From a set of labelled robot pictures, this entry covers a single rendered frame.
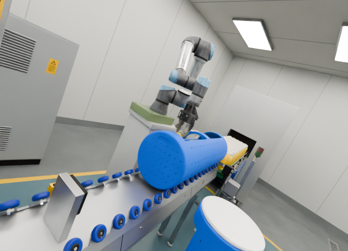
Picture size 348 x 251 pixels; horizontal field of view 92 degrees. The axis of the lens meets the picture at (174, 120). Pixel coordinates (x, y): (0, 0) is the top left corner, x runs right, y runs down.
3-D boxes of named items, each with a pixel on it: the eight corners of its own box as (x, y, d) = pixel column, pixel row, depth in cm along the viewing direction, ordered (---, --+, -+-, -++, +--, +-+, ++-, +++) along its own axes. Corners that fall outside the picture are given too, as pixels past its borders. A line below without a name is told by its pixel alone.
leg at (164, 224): (156, 233, 176) (180, 183, 166) (159, 230, 181) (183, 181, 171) (159, 237, 174) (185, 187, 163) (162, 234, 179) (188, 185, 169)
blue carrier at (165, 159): (130, 171, 91) (147, 121, 87) (193, 153, 167) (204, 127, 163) (172, 202, 77) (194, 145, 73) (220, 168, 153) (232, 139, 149)
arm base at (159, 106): (145, 106, 138) (150, 95, 136) (157, 109, 150) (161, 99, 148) (158, 114, 129) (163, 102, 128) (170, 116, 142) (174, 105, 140)
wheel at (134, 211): (127, 208, 61) (131, 208, 60) (136, 203, 65) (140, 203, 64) (129, 221, 60) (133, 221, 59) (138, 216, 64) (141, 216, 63)
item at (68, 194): (42, 218, 50) (58, 173, 47) (57, 212, 53) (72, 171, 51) (57, 244, 45) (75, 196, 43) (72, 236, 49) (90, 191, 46)
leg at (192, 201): (165, 244, 170) (192, 192, 160) (169, 240, 175) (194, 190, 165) (170, 248, 167) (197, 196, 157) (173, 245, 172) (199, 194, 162)
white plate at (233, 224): (254, 213, 83) (252, 216, 84) (202, 187, 87) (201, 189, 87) (277, 267, 56) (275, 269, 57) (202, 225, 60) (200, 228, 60)
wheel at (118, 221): (111, 217, 55) (115, 217, 54) (121, 211, 58) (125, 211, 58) (112, 232, 54) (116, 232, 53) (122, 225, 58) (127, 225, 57)
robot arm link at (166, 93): (155, 97, 143) (161, 82, 141) (170, 103, 145) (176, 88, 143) (156, 98, 131) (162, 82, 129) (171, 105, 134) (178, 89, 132)
